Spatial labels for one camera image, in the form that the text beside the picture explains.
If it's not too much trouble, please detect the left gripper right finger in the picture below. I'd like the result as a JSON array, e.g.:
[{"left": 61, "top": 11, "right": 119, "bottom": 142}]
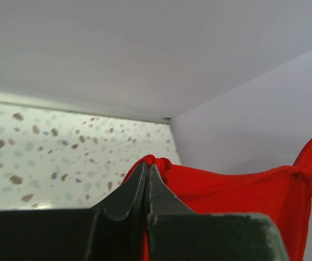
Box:
[{"left": 145, "top": 164, "right": 289, "bottom": 260}]

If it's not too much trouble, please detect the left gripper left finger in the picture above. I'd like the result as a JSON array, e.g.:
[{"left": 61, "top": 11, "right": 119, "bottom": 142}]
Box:
[{"left": 0, "top": 163, "right": 148, "bottom": 260}]

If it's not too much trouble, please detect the red t shirt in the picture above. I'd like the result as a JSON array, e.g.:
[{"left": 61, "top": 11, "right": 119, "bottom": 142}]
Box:
[{"left": 121, "top": 133, "right": 312, "bottom": 261}]

